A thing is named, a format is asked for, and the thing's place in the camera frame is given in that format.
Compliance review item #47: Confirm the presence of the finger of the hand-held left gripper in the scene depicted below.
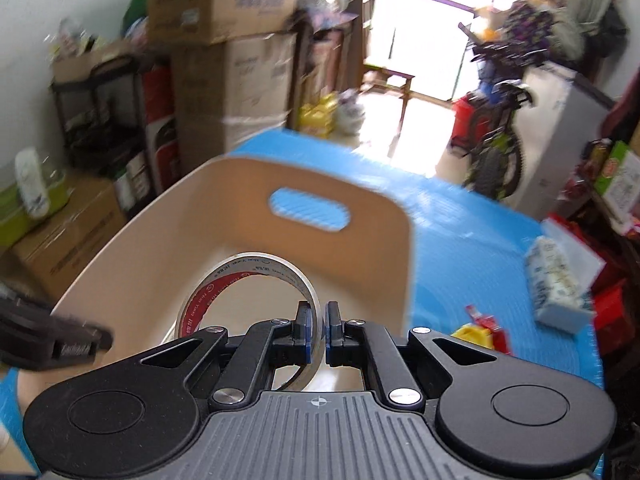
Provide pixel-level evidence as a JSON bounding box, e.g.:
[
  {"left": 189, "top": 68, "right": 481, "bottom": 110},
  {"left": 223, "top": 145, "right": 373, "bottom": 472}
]
[{"left": 0, "top": 295, "right": 115, "bottom": 372}]

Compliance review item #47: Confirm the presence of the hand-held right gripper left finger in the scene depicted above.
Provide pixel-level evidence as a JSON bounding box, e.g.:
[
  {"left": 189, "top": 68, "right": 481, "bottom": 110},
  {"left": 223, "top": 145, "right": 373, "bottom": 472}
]
[{"left": 140, "top": 301, "right": 318, "bottom": 407}]

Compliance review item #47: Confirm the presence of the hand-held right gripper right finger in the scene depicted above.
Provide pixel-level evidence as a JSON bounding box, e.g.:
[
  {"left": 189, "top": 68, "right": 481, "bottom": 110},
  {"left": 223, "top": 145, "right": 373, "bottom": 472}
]
[{"left": 325, "top": 301, "right": 496, "bottom": 407}]

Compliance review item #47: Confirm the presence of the clear tape roll red core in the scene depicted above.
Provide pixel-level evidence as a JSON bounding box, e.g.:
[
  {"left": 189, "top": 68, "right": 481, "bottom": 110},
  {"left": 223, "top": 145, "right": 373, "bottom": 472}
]
[{"left": 176, "top": 252, "right": 319, "bottom": 392}]

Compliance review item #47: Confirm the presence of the beige plastic storage bin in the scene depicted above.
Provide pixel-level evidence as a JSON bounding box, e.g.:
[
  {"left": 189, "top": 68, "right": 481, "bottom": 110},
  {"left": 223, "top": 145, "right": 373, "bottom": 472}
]
[{"left": 50, "top": 155, "right": 417, "bottom": 397}]

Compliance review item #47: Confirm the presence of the brown cardboard box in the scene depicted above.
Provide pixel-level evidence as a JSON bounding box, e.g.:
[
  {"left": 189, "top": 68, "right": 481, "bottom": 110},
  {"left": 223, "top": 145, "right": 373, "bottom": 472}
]
[{"left": 9, "top": 177, "right": 130, "bottom": 302}]

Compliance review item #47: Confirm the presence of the green plastic container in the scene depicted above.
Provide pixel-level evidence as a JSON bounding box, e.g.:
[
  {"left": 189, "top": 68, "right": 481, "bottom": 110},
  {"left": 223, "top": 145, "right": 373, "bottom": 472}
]
[{"left": 0, "top": 147, "right": 69, "bottom": 249}]

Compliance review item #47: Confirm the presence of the yellow plastic toy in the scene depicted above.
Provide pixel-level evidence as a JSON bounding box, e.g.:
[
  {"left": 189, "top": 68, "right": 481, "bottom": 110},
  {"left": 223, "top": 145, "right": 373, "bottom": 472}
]
[{"left": 451, "top": 324, "right": 495, "bottom": 350}]

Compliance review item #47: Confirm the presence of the blue silicone baking mat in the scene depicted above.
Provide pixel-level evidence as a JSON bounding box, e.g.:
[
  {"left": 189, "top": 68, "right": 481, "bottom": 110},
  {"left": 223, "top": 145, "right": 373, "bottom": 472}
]
[{"left": 0, "top": 127, "right": 607, "bottom": 480}]

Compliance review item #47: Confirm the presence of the white plastic bag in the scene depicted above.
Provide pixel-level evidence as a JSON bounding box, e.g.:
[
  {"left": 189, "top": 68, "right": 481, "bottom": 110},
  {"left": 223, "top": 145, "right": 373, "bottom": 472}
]
[{"left": 337, "top": 89, "right": 367, "bottom": 134}]

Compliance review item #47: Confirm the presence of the floral tissue pack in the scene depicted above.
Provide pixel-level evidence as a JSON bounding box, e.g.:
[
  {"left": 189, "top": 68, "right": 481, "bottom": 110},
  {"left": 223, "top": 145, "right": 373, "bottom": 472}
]
[{"left": 523, "top": 236, "right": 597, "bottom": 334}]

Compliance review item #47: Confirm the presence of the black metal shelf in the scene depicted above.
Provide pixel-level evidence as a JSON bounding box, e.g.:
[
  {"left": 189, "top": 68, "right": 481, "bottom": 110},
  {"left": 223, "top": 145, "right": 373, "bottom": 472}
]
[{"left": 49, "top": 54, "right": 152, "bottom": 177}]

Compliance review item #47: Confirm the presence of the red and white box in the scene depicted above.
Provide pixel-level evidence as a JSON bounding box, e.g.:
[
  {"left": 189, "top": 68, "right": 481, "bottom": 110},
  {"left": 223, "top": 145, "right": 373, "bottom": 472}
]
[{"left": 142, "top": 66, "right": 182, "bottom": 193}]

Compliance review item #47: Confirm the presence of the green bicycle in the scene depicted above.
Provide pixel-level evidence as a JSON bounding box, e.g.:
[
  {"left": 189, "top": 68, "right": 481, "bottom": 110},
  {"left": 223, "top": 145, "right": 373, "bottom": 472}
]
[{"left": 449, "top": 22, "right": 537, "bottom": 200}]

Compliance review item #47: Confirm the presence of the tall cardboard box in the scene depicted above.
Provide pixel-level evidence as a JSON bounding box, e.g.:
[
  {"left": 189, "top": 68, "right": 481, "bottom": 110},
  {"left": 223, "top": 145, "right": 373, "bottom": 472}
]
[{"left": 171, "top": 34, "right": 299, "bottom": 162}]

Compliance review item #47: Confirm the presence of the wooden chair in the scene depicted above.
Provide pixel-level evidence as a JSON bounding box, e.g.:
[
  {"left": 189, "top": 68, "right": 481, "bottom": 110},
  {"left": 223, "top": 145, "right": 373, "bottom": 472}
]
[{"left": 361, "top": 61, "right": 417, "bottom": 111}]

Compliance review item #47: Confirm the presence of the white chest freezer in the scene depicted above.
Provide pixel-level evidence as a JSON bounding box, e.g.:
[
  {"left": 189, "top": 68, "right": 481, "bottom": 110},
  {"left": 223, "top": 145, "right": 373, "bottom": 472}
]
[{"left": 509, "top": 64, "right": 617, "bottom": 222}]

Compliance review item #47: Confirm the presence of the green and white box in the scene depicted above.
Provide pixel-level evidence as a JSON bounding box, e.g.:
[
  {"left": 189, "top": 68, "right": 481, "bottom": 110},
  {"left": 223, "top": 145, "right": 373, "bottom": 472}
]
[{"left": 594, "top": 140, "right": 640, "bottom": 217}]

